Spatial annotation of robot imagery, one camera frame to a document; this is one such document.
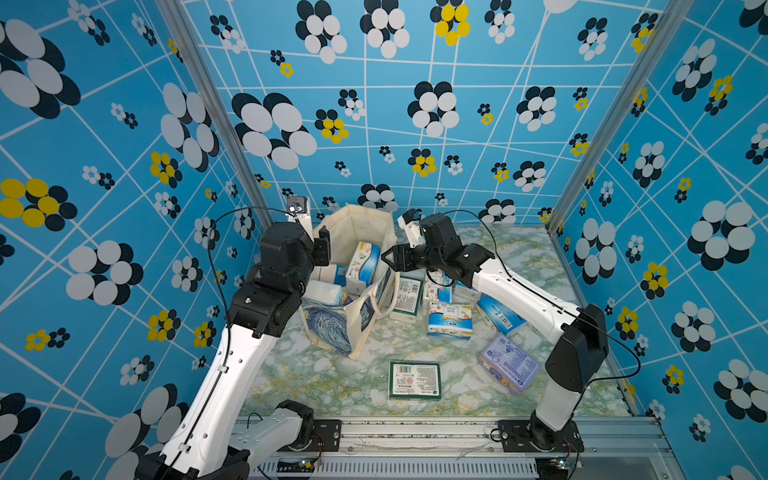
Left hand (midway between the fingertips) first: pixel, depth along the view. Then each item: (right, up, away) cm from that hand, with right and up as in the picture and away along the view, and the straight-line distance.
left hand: (315, 225), depth 65 cm
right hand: (+17, -6, +14) cm, 23 cm away
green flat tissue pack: (+23, -40, +12) cm, 47 cm away
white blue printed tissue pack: (+32, -17, +29) cm, 46 cm away
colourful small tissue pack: (+34, -26, +21) cm, 48 cm away
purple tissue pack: (+49, -36, +15) cm, 62 cm away
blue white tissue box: (+9, -10, +15) cm, 21 cm away
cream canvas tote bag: (+5, -25, +7) cm, 26 cm away
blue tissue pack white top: (0, -12, +21) cm, 25 cm away
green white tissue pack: (+22, -20, +28) cm, 41 cm away
